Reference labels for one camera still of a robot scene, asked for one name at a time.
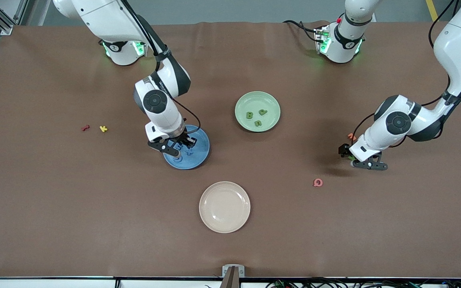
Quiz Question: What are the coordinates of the blue plate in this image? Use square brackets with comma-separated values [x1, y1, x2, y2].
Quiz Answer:
[162, 124, 210, 170]

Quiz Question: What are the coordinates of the beige plate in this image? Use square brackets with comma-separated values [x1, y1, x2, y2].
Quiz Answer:
[199, 181, 251, 234]

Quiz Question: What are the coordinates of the green plate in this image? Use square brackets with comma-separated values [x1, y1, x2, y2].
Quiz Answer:
[235, 91, 281, 133]

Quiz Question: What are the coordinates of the brown table mat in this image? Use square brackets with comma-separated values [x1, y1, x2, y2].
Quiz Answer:
[0, 21, 461, 279]

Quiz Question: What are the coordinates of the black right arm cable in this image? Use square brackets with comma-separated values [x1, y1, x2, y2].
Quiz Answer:
[122, 0, 202, 136]

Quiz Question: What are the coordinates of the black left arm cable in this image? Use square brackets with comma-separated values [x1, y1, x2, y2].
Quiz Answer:
[347, 0, 457, 145]

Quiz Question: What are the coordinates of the black arm base cable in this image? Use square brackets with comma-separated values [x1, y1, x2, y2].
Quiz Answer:
[283, 19, 323, 44]

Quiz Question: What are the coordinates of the black cable bundle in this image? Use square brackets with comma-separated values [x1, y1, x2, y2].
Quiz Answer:
[266, 277, 461, 288]

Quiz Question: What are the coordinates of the silver camera mount bracket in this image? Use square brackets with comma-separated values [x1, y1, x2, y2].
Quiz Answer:
[222, 264, 246, 278]

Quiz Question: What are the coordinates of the grey camera stand pole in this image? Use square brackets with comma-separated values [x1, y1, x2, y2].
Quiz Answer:
[219, 267, 241, 288]

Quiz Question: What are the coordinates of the white table edge rail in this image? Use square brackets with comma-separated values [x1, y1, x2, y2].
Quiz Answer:
[0, 278, 461, 288]

